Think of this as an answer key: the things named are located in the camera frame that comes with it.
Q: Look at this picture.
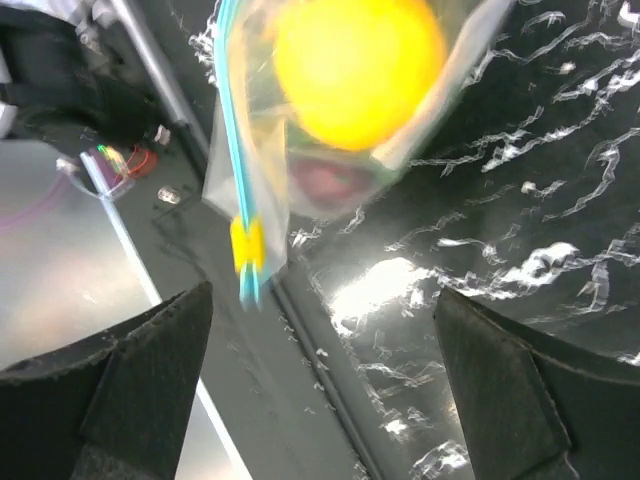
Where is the black marble pattern mat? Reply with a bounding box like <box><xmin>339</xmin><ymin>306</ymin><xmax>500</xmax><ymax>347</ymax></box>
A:
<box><xmin>184</xmin><ymin>0</ymin><xmax>640</xmax><ymax>480</ymax></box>

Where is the clear zip top bag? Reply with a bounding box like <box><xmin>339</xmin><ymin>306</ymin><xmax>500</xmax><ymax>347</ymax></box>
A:
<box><xmin>203</xmin><ymin>1</ymin><xmax>512</xmax><ymax>305</ymax></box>

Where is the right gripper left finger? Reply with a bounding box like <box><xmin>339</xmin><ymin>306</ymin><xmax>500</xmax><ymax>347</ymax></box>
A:
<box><xmin>1</xmin><ymin>282</ymin><xmax>213</xmax><ymax>479</ymax></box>

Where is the dark red fake fruit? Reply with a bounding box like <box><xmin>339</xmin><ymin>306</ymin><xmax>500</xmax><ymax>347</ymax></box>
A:
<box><xmin>290</xmin><ymin>157</ymin><xmax>378</xmax><ymax>215</ymax></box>

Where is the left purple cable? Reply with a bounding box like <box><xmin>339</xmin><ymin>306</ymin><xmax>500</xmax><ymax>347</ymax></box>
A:
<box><xmin>0</xmin><ymin>179</ymin><xmax>71</xmax><ymax>236</ymax></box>

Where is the aluminium rail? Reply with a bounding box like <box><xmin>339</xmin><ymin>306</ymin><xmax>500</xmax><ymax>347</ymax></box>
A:
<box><xmin>110</xmin><ymin>0</ymin><xmax>193</xmax><ymax>124</ymax></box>

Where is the yellow fake lemon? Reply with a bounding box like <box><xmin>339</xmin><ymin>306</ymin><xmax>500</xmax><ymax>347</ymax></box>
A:
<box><xmin>274</xmin><ymin>1</ymin><xmax>447</xmax><ymax>151</ymax></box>

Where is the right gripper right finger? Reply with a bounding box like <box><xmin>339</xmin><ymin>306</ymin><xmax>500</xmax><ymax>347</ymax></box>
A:
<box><xmin>434</xmin><ymin>288</ymin><xmax>639</xmax><ymax>479</ymax></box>

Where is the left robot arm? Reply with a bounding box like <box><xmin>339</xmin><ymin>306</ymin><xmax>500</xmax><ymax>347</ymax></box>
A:
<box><xmin>1</xmin><ymin>1</ymin><xmax>171</xmax><ymax>147</ymax></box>

